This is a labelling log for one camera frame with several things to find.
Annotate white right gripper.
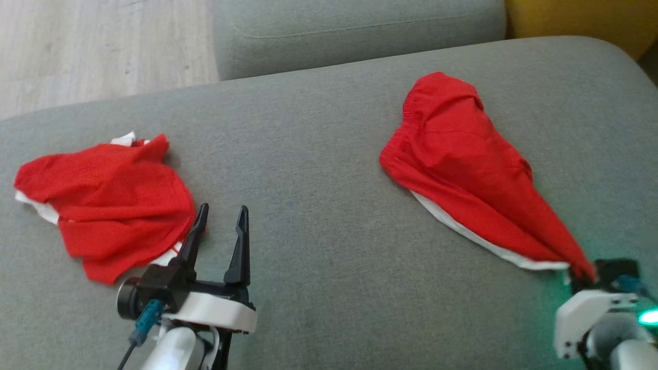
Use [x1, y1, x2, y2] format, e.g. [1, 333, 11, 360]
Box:
[555, 277, 642, 360]

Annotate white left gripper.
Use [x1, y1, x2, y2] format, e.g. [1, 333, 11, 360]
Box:
[154, 203, 258, 335]

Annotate red Bulls 23 jersey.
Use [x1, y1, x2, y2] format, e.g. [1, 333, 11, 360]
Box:
[13, 131, 209, 286]

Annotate red shorts with white trim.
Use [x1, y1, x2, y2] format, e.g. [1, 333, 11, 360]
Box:
[379, 71, 597, 282]

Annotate large grey sofa ottoman cushion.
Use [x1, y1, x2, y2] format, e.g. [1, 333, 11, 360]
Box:
[0, 36, 658, 370]

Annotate grey sofa back cushion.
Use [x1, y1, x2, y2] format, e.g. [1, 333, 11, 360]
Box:
[213, 0, 507, 81]

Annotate right camera cable blue plug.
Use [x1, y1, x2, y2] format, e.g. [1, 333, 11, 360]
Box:
[617, 275, 658, 305]

